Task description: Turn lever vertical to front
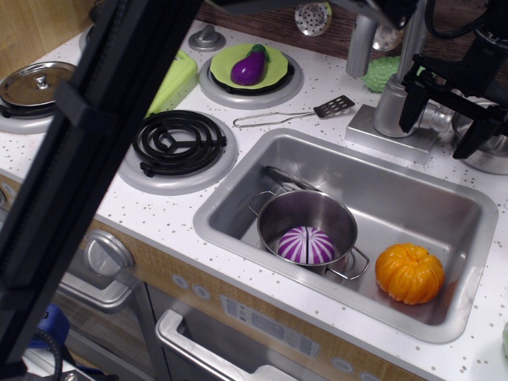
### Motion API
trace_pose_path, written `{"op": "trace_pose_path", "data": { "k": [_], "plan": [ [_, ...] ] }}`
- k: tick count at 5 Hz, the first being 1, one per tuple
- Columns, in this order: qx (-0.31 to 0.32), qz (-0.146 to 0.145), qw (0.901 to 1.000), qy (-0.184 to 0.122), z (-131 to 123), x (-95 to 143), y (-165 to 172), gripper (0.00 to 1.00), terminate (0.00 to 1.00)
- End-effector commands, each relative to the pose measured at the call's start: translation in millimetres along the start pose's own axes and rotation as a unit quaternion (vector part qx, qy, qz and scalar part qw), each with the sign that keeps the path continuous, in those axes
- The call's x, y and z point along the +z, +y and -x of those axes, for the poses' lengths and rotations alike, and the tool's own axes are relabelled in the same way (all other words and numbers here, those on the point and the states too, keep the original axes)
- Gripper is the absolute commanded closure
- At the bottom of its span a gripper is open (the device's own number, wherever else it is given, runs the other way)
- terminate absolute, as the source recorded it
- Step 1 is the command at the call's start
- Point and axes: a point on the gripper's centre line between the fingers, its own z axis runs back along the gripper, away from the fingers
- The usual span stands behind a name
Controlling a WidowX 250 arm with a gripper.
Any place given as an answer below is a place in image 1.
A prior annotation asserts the orange toy pumpkin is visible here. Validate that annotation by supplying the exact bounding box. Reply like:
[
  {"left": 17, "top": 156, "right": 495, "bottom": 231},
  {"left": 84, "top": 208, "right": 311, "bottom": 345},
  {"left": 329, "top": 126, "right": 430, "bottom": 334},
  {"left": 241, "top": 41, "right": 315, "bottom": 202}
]
[{"left": 375, "top": 243, "right": 445, "bottom": 306}]

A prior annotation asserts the steel pot lid with knob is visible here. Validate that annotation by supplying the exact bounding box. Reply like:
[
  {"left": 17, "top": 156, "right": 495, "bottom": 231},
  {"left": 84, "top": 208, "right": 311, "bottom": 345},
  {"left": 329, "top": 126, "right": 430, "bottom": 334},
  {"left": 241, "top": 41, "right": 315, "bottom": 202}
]
[{"left": 1, "top": 61, "right": 76, "bottom": 107}]

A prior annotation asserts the green cutting board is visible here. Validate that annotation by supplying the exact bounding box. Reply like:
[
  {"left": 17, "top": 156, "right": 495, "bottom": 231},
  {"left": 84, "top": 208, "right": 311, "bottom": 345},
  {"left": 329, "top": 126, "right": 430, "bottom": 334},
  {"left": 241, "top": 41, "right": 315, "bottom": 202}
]
[{"left": 146, "top": 50, "right": 198, "bottom": 117}]

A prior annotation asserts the green bumpy toy vegetable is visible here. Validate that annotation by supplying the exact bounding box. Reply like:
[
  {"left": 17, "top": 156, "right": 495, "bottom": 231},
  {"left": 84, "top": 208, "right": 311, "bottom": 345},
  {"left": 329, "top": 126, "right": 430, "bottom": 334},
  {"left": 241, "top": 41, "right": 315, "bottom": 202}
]
[{"left": 362, "top": 56, "right": 401, "bottom": 93}]

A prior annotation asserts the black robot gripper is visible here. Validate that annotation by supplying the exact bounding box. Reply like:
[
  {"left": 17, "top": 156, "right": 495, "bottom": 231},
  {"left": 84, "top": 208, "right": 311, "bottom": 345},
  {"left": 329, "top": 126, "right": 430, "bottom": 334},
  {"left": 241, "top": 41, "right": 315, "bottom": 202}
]
[{"left": 399, "top": 54, "right": 507, "bottom": 160}]

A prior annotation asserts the purple toy eggplant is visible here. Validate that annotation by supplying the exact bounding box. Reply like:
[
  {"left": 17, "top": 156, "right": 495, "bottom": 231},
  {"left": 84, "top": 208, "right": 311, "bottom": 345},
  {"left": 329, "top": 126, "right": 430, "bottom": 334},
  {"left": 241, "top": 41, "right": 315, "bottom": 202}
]
[{"left": 230, "top": 44, "right": 270, "bottom": 86}]

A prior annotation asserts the purple white striped onion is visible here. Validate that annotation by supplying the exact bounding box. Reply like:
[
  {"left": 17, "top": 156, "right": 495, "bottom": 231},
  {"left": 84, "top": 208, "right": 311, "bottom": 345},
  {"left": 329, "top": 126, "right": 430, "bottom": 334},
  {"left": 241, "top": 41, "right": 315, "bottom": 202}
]
[{"left": 277, "top": 226, "right": 335, "bottom": 265}]

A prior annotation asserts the grey stove knob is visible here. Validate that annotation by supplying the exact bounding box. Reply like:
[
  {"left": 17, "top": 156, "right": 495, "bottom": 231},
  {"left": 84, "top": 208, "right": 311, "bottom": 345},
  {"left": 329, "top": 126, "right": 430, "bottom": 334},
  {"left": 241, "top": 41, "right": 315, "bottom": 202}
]
[{"left": 188, "top": 25, "right": 226, "bottom": 52}]

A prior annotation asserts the silver toy faucet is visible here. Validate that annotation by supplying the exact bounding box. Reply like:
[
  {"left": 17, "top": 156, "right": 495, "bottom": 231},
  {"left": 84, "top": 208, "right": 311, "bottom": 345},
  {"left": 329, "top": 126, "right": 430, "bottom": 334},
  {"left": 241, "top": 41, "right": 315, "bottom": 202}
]
[{"left": 345, "top": 1, "right": 452, "bottom": 164}]

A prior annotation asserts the steel pot at right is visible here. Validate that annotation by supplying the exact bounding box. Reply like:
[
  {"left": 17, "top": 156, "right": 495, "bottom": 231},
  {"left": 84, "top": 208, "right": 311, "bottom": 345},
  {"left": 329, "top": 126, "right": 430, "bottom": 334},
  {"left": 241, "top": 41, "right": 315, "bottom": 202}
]
[{"left": 451, "top": 113, "right": 507, "bottom": 175}]

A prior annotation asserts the rear stove burner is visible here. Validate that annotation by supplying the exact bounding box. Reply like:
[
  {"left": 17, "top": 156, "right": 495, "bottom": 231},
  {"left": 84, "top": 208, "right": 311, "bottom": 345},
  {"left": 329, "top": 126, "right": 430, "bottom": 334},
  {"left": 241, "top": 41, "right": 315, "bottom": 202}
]
[{"left": 198, "top": 53, "right": 304, "bottom": 110}]

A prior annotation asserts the grey oven knob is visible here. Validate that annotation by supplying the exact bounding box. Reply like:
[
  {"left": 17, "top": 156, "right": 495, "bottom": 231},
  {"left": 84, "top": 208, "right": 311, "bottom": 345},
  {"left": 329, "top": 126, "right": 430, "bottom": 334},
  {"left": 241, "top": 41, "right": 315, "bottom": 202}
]
[{"left": 83, "top": 229, "right": 135, "bottom": 277}]

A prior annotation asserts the small metal spatula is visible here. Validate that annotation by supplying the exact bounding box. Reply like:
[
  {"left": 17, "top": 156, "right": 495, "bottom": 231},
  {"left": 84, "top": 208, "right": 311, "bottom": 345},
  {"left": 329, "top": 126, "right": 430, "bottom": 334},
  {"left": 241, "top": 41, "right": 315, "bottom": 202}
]
[{"left": 233, "top": 95, "right": 355, "bottom": 128}]

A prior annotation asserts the black front coil burner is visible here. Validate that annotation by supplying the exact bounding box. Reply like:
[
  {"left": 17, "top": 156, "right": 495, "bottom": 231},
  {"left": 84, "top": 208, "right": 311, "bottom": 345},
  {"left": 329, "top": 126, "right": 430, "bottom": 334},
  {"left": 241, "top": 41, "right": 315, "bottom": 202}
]
[{"left": 132, "top": 110, "right": 227, "bottom": 177}]

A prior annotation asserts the light green plate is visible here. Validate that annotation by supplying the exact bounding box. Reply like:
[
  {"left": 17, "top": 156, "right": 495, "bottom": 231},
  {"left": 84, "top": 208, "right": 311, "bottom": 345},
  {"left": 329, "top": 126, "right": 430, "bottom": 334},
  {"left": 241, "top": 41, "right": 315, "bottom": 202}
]
[{"left": 210, "top": 44, "right": 289, "bottom": 90}]

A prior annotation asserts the silver oven door handle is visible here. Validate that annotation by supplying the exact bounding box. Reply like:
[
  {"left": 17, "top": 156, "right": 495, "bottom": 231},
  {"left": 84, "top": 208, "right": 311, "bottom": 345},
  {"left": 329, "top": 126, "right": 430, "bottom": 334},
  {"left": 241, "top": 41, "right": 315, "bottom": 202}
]
[{"left": 156, "top": 309, "right": 320, "bottom": 380}]

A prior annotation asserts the black camera frame bar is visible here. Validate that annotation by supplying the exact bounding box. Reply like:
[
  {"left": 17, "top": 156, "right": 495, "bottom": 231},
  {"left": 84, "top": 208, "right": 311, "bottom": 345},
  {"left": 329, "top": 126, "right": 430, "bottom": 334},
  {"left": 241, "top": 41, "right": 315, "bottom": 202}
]
[{"left": 0, "top": 0, "right": 302, "bottom": 381}]

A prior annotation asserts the hanging metal strainer ladle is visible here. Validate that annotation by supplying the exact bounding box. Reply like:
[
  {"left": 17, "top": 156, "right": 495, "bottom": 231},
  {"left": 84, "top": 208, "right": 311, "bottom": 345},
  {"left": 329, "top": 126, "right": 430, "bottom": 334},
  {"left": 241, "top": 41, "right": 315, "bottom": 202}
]
[{"left": 294, "top": 2, "right": 333, "bottom": 37}]

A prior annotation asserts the silver sink basin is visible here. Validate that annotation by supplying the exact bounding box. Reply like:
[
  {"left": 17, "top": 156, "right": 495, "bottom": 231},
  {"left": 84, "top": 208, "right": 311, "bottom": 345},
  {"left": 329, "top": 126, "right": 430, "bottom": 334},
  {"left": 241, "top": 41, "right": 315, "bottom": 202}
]
[{"left": 194, "top": 129, "right": 498, "bottom": 343}]

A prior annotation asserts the small steel pot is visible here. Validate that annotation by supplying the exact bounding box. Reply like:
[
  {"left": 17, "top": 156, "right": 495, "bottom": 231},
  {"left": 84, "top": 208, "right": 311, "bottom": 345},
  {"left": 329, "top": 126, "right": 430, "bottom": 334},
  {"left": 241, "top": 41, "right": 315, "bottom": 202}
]
[{"left": 248, "top": 190, "right": 370, "bottom": 280}]

